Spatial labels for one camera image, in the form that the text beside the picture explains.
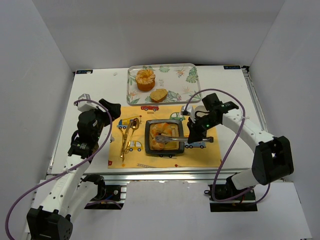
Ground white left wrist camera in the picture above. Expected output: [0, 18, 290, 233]
[74, 93, 97, 113]

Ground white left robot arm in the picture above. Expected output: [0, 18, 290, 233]
[26, 97, 121, 240]

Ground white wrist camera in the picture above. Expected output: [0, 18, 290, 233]
[180, 104, 195, 117]
[74, 93, 97, 113]

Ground gold knife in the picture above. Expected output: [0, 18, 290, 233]
[120, 119, 133, 161]

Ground small round bun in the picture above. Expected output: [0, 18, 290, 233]
[150, 138, 165, 151]

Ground sliced bread piece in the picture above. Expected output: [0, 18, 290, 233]
[149, 88, 168, 103]

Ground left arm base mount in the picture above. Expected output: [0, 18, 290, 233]
[76, 174, 125, 206]

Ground green mug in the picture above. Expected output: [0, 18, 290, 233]
[194, 105, 207, 112]

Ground metal serving tongs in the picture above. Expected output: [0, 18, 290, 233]
[155, 135, 214, 144]

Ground twisted ring bread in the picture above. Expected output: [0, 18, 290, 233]
[150, 122, 172, 138]

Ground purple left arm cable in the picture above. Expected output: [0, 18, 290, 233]
[4, 99, 113, 240]

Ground dark square plate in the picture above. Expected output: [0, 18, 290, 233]
[144, 119, 184, 158]

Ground gold spoon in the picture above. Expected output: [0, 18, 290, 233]
[124, 117, 140, 154]

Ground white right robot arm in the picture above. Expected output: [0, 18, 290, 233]
[181, 93, 294, 191]

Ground sugar-topped round cake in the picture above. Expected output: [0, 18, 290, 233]
[135, 69, 156, 92]

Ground floral serving tray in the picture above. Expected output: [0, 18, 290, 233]
[126, 63, 201, 106]

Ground gold fork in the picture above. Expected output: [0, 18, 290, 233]
[120, 127, 129, 161]

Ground yellow vehicle-print placemat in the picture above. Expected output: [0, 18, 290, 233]
[108, 105, 222, 169]

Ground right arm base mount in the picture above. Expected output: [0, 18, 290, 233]
[203, 177, 258, 213]

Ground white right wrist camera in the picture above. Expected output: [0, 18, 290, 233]
[180, 104, 195, 117]

